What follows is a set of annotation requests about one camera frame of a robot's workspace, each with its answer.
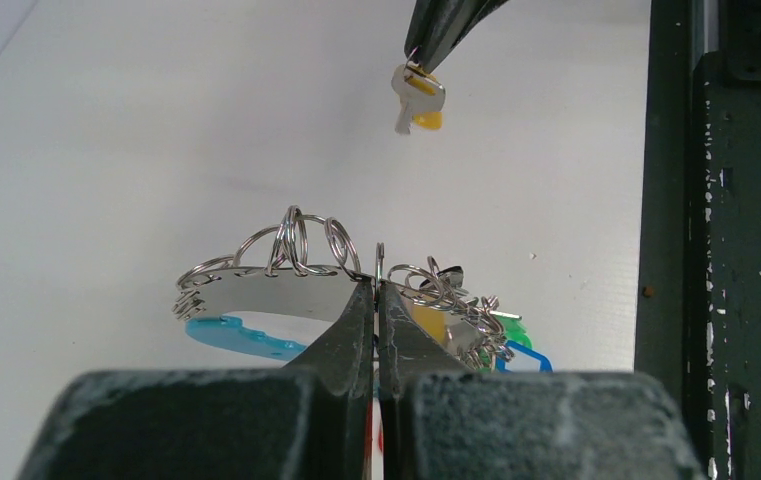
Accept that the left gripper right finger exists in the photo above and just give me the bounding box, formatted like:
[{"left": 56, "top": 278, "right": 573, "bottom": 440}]
[{"left": 377, "top": 284, "right": 704, "bottom": 479}]

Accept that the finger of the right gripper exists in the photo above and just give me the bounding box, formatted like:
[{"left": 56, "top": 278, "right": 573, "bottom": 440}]
[
  {"left": 404, "top": 0, "right": 460, "bottom": 63},
  {"left": 419, "top": 0, "right": 507, "bottom": 73}
]

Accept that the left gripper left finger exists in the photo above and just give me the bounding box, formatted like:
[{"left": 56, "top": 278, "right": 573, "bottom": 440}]
[{"left": 19, "top": 280, "right": 374, "bottom": 479}]

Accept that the yellow tagged key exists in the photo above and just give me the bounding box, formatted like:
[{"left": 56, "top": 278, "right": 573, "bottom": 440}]
[{"left": 391, "top": 47, "right": 446, "bottom": 135}]

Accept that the bunch of coloured tagged keys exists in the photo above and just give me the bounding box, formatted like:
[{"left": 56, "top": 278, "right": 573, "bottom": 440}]
[{"left": 386, "top": 257, "right": 553, "bottom": 373}]

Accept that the blue handled metal keyring holder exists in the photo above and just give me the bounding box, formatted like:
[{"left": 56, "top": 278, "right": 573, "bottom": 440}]
[{"left": 171, "top": 205, "right": 378, "bottom": 361}]

